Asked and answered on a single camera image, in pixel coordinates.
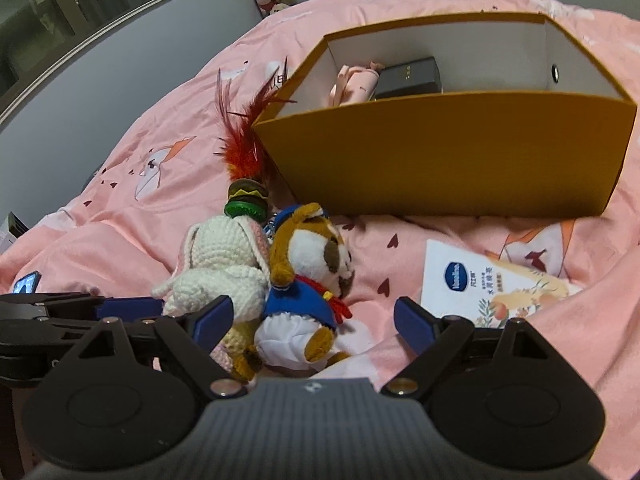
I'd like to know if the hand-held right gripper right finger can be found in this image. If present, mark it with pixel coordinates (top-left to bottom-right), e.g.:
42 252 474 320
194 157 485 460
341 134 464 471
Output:
380 296 551 397

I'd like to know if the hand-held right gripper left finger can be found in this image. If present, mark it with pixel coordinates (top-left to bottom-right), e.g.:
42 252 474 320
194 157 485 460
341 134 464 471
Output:
72 295 249 401

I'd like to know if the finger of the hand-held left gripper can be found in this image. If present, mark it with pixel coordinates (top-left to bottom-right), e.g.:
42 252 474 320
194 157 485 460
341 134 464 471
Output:
0 291 165 322
0 318 108 343

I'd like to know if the white crocheted bunny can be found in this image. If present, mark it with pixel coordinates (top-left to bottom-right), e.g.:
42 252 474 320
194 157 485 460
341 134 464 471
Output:
150 212 274 377

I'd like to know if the brown plush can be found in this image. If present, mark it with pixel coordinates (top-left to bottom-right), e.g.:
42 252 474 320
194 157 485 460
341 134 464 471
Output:
233 202 357 379

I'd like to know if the red feather shuttlecock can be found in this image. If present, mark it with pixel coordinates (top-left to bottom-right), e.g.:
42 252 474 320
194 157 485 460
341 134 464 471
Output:
213 57 297 224

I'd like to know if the orange cardboard box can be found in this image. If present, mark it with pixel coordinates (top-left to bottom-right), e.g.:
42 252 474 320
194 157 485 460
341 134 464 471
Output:
251 11 639 219

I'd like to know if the pale pink cylinder with strap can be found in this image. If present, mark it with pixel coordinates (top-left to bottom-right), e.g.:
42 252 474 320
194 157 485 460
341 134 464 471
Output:
327 60 384 109

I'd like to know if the smartphone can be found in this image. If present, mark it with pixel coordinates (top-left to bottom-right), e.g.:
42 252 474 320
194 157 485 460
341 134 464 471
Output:
11 270 44 296

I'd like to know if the white and black carton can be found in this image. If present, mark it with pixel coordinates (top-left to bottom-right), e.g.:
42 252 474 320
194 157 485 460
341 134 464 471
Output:
0 211 30 254

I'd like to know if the pink printed blanket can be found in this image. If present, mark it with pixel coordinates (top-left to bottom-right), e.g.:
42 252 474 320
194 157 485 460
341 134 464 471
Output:
0 0 640 480

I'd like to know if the window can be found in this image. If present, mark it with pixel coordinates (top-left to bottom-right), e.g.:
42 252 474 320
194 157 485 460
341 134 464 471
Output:
0 0 219 127

